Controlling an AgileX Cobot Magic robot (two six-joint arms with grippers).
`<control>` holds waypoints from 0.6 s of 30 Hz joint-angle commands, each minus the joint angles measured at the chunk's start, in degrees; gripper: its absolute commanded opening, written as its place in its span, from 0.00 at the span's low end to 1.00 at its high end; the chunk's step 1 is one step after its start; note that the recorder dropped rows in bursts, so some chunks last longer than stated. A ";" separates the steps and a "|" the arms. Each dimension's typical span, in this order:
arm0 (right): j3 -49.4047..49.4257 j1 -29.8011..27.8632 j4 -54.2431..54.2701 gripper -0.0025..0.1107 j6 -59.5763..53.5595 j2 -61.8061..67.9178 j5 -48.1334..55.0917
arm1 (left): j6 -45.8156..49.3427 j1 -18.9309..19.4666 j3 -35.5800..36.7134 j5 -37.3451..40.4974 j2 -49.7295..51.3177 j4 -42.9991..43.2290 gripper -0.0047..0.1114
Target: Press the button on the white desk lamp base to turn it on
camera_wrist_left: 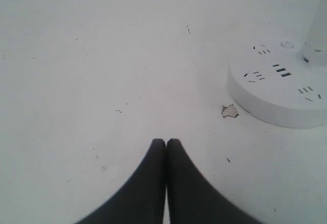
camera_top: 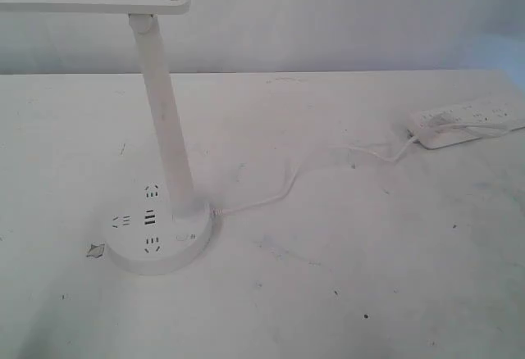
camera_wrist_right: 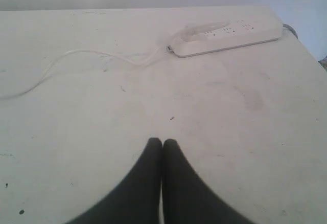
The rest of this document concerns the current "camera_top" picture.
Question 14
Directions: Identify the white desk lamp with sockets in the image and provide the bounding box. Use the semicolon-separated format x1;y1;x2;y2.
1;0;212;275

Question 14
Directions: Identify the white power strip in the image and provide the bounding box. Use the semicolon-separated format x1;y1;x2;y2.
407;98;524;149

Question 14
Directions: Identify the torn paper scrap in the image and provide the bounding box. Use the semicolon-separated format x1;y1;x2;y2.
86;243;105;259

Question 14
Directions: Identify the white lamp power cord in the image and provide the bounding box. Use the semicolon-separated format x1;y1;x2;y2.
209;125;509;216

